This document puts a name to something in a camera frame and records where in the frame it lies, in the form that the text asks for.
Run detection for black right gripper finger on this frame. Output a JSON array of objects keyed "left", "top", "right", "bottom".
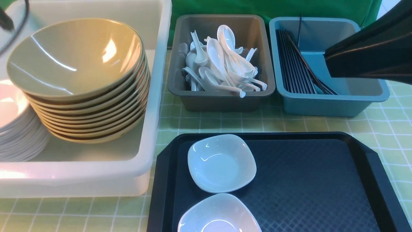
[{"left": 323, "top": 0, "right": 412, "bottom": 85}]

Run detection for black cable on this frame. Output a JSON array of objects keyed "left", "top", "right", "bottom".
[{"left": 0, "top": 0, "right": 30, "bottom": 55}]

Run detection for black serving tray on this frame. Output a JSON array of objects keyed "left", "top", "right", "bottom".
[{"left": 147, "top": 132, "right": 411, "bottom": 232}]

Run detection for white spoon in bin top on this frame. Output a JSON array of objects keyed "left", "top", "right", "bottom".
[{"left": 217, "top": 25, "right": 257, "bottom": 77}]

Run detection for grey spoon bin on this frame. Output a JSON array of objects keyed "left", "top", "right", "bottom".
[{"left": 168, "top": 14, "right": 276, "bottom": 112}]

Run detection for top beige bowl in stack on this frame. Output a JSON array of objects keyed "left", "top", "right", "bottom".
[{"left": 6, "top": 18, "right": 146, "bottom": 101}]

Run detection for green checkered tablecloth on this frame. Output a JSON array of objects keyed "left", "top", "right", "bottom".
[{"left": 1, "top": 81, "right": 411, "bottom": 232}]

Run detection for white square dish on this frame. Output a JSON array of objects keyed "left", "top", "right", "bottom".
[
  {"left": 187, "top": 134, "right": 257, "bottom": 194},
  {"left": 177, "top": 193, "right": 262, "bottom": 232}
]

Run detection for large white plastic tub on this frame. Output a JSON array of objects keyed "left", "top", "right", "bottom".
[{"left": 1, "top": 0, "right": 172, "bottom": 198}]

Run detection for green backdrop cloth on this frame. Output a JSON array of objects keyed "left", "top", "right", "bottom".
[{"left": 168, "top": 0, "right": 382, "bottom": 46}]

